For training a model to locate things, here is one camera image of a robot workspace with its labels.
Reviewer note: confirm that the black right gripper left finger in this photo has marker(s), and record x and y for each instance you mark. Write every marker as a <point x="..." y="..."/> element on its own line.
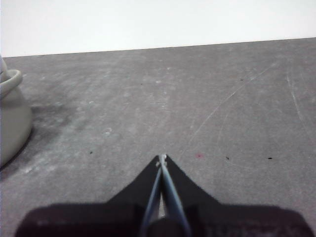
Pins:
<point x="98" y="219"/>

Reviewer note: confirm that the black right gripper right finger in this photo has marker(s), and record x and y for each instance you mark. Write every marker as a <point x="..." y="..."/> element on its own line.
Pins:
<point x="234" y="219"/>

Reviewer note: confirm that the pale green electric pot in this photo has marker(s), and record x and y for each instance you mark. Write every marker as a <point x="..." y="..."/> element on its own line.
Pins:
<point x="13" y="123"/>

